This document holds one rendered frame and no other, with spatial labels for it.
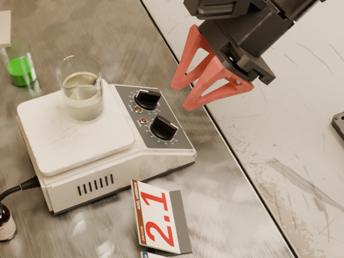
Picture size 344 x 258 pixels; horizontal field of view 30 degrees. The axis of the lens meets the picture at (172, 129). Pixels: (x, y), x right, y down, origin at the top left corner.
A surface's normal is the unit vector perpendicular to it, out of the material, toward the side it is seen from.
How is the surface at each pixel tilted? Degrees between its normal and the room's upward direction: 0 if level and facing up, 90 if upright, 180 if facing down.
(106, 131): 0
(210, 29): 40
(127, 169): 90
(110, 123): 0
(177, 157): 90
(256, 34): 90
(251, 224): 0
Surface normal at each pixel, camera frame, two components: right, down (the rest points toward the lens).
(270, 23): 0.39, 0.71
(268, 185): -0.03, -0.63
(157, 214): 0.62, -0.58
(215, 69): -0.82, -0.03
